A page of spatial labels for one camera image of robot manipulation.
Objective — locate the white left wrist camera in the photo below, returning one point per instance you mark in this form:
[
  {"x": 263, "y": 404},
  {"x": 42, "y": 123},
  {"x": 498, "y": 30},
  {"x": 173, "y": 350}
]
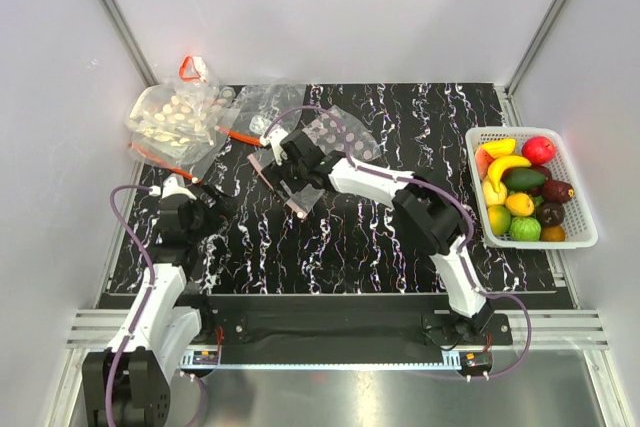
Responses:
[{"x": 174, "y": 185}]

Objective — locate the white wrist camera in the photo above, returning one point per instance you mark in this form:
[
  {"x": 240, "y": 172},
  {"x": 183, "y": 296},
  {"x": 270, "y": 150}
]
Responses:
[
  {"x": 273, "y": 138},
  {"x": 174, "y": 185}
]

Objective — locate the black marble pattern mat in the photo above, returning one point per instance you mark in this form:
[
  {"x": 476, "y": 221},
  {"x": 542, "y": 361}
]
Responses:
[{"x": 346, "y": 245}]

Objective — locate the red apple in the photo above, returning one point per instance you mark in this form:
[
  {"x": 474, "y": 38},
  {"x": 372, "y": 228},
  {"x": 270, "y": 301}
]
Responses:
[{"x": 538, "y": 150}]

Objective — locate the white plastic fruit basket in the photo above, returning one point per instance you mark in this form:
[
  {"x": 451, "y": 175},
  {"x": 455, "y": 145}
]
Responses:
[{"x": 578, "y": 224}]

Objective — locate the right aluminium frame post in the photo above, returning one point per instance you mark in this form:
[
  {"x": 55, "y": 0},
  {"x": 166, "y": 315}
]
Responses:
[{"x": 536, "y": 44}]

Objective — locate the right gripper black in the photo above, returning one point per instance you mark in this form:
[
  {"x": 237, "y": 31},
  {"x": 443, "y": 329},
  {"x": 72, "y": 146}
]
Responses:
[{"x": 276, "y": 174}]

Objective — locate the small connector box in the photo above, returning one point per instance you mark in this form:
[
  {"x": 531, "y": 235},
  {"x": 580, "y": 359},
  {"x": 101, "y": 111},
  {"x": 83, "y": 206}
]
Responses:
[
  {"x": 208, "y": 357},
  {"x": 477, "y": 361}
]

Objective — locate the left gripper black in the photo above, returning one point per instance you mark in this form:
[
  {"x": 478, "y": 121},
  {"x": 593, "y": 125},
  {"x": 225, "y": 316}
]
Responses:
[{"x": 216, "y": 218}]

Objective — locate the yellow orange mango slice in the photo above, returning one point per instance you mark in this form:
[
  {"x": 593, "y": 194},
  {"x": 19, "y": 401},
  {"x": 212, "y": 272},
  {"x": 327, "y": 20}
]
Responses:
[{"x": 499, "y": 148}]

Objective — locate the yellow lemon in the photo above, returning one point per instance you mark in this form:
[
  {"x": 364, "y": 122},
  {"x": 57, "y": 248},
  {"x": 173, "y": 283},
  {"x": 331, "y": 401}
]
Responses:
[{"x": 491, "y": 196}]

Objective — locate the dark red fruit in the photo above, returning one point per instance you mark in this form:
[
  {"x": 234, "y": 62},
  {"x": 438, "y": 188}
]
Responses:
[{"x": 557, "y": 191}]

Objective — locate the clear zip bag orange zipper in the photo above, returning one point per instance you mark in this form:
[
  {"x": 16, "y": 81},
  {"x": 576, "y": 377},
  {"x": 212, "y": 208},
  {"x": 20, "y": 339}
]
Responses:
[{"x": 260, "y": 108}]

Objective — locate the right small connector box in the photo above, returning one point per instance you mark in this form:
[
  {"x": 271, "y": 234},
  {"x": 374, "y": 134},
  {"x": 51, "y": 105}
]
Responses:
[{"x": 477, "y": 361}]

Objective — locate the watermelon slice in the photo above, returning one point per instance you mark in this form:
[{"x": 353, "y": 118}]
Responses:
[{"x": 483, "y": 160}]

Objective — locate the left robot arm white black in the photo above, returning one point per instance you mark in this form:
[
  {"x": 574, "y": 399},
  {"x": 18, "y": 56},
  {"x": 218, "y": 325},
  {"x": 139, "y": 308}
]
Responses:
[{"x": 128, "y": 382}]

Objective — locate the green yellow orange fruit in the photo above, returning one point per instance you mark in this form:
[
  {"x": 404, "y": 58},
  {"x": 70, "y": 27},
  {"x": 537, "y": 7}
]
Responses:
[{"x": 499, "y": 219}]

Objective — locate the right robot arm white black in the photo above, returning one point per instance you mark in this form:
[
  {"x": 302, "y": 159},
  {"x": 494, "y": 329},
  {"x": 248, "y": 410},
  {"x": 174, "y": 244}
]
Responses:
[{"x": 426, "y": 216}]

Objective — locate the left aluminium frame post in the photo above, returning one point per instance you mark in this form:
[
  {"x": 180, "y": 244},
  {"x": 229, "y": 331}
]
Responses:
[{"x": 128, "y": 40}]

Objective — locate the yellow banana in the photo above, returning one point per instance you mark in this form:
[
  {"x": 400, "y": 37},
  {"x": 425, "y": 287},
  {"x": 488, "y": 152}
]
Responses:
[{"x": 497, "y": 168}]

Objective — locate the pile of dotted zip bags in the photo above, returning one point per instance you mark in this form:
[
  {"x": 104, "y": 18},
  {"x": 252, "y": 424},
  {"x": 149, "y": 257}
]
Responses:
[{"x": 181, "y": 126}]

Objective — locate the small orange fruit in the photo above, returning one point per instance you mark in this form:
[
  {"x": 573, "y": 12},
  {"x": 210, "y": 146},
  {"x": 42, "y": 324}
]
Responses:
[{"x": 553, "y": 234}]

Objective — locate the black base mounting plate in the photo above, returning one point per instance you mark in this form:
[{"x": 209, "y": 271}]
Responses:
[{"x": 250, "y": 319}]

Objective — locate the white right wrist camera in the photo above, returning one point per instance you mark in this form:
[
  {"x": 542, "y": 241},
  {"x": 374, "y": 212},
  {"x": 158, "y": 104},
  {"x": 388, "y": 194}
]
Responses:
[{"x": 273, "y": 138}]

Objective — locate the clear dotted zip bag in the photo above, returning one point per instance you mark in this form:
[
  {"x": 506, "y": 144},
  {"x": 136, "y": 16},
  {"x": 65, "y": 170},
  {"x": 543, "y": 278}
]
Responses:
[{"x": 336, "y": 132}]

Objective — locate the left small connector box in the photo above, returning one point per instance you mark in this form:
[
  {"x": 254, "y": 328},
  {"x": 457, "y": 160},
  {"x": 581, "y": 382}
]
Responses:
[{"x": 208, "y": 357}]

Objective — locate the aluminium frame post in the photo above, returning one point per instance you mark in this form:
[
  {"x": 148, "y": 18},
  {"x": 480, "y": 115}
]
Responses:
[
  {"x": 128, "y": 40},
  {"x": 536, "y": 44}
]

